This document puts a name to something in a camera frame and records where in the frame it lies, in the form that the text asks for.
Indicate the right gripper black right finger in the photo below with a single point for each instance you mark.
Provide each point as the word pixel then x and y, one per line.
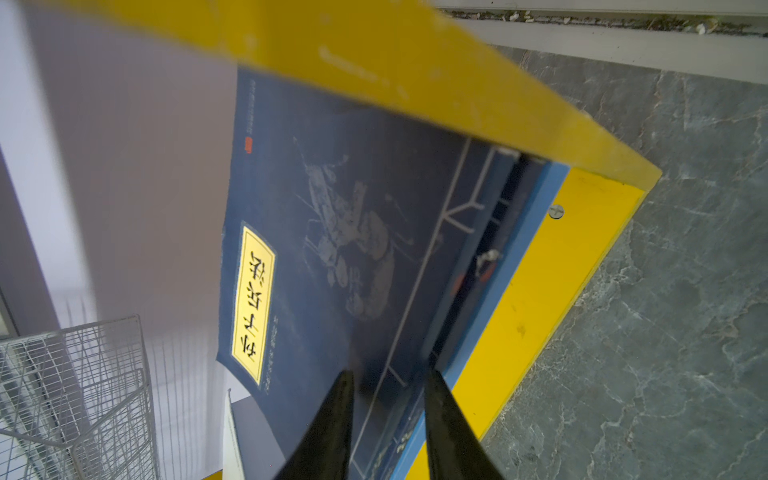
pixel 453 451

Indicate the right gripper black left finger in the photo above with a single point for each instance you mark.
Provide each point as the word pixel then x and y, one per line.
pixel 325 450

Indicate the white Spanish text book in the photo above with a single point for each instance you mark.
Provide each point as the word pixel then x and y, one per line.
pixel 232 462

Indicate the blue Lunyu book yellow label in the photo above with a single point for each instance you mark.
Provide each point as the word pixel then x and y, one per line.
pixel 499 221

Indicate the yellow pink blue bookshelf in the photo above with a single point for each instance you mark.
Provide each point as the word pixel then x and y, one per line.
pixel 143 98

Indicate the white wire divider rack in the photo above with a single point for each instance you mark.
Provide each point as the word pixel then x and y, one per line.
pixel 77 404

